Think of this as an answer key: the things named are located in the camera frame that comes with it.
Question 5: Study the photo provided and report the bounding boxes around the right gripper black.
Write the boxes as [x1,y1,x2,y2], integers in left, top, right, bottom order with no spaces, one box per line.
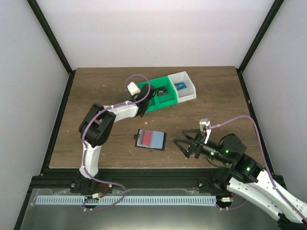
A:
[174,130,232,166]

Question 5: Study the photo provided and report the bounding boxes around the black leather card holder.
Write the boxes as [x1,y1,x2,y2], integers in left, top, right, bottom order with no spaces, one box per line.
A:
[134,129,166,151]

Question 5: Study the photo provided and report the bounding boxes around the red striped credit card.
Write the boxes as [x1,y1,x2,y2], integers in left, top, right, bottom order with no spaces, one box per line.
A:
[137,130,152,147]

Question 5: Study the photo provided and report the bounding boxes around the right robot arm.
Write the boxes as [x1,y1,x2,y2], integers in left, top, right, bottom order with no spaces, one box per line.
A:
[174,129,307,230]

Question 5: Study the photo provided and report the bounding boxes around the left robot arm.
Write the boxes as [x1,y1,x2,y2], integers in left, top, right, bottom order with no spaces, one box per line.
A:
[79,83,156,194]

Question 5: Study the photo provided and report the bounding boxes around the black card in bin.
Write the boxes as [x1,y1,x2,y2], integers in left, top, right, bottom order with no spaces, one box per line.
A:
[156,86,168,96]

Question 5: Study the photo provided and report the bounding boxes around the blue card in bin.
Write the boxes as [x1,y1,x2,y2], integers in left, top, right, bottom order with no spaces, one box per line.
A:
[174,82,187,91]

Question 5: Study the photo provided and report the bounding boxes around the large green storage bin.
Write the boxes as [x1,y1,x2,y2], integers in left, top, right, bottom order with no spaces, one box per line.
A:
[136,81,157,115]

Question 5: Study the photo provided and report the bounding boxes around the middle green storage bin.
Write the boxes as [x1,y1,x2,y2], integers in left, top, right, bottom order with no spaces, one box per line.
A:
[150,76,177,110]

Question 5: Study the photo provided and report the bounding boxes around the white storage bin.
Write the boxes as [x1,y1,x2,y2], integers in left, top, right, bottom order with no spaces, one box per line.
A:
[168,71,197,103]

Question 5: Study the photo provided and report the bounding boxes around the metal front plate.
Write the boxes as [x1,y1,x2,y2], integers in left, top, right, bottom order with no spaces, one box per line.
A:
[15,189,278,230]

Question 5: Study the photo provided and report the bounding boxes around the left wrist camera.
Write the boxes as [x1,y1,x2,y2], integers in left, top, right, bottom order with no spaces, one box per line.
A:
[127,81,141,96]

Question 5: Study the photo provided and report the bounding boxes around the right black side rail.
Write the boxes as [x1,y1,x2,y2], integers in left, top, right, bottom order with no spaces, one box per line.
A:
[236,69,274,173]

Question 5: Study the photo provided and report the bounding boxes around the black side rail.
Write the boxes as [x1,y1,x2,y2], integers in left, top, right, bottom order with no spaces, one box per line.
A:
[39,70,76,176]
[236,69,274,173]

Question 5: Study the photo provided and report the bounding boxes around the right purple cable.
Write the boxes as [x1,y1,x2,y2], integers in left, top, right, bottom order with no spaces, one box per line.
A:
[207,115,307,223]

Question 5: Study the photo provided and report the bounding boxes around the left black side rail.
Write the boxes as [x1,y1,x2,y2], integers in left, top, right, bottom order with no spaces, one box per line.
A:
[39,70,76,176]

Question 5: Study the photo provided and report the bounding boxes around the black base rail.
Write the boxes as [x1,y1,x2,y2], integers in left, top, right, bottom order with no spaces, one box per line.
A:
[30,168,231,195]

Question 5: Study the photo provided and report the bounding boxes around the black frame post left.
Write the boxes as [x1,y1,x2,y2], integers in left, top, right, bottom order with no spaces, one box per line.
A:
[27,0,74,75]

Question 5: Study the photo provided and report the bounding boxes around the black frame post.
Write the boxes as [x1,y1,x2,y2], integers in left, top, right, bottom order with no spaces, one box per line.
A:
[27,0,74,75]
[237,0,284,74]

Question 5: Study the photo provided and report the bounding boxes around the black frame post right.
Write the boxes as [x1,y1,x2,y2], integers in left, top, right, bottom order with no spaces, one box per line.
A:
[237,0,284,74]

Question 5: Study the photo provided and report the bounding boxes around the light blue cable duct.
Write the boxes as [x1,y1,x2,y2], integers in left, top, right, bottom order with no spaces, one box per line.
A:
[35,195,216,206]

